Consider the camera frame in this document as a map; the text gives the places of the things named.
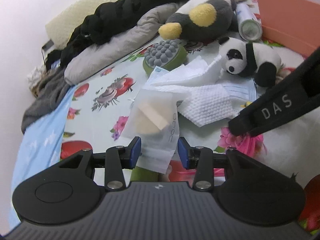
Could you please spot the small panda plush toy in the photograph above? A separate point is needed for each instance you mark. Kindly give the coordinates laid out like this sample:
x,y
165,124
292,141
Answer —
x,y
250,60

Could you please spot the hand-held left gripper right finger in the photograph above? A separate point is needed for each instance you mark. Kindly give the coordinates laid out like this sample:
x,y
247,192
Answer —
x,y
183,153

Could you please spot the translucent pouch with beige sponge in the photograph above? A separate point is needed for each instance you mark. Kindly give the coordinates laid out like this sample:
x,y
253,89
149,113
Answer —
x,y
152,120

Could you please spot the grey penguin plush toy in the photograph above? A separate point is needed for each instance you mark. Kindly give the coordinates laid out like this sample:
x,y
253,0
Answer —
x,y
200,22

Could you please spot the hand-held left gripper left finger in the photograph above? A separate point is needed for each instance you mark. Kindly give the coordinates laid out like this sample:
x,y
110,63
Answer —
x,y
135,152

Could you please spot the pink cardboard box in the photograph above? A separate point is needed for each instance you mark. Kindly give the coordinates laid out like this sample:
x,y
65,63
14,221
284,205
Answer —
x,y
285,17

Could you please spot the white paper towel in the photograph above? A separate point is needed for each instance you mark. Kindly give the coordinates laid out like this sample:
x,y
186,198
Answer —
x,y
190,75

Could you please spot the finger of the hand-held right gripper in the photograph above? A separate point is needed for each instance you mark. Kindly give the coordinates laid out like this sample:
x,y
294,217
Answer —
x,y
243,125

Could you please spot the black wall charger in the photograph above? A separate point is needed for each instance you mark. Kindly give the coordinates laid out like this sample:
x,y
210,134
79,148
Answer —
x,y
47,45

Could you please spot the dark grey blanket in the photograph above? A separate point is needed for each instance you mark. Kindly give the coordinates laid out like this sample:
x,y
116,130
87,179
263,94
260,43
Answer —
x,y
42,100

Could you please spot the fruit print mat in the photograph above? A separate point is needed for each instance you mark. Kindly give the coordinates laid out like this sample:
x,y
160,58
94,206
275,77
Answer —
x,y
100,110

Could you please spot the light grey duvet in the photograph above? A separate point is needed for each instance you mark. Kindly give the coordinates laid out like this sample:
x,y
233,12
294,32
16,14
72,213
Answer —
x,y
112,47

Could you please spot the blue face mask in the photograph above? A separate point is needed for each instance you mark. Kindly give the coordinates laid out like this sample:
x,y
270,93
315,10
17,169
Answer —
x,y
240,91

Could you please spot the white spray can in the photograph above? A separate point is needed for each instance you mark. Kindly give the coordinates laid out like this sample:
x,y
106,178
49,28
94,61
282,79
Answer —
x,y
247,22

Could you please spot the light blue bed sheet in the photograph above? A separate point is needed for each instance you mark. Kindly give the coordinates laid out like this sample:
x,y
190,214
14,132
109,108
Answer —
x,y
40,140

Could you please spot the white embossed cotton towel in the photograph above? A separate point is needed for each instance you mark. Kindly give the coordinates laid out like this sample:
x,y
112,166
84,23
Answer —
x,y
207,105

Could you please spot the black jacket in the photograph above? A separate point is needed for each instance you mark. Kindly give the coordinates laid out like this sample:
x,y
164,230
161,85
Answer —
x,y
120,12

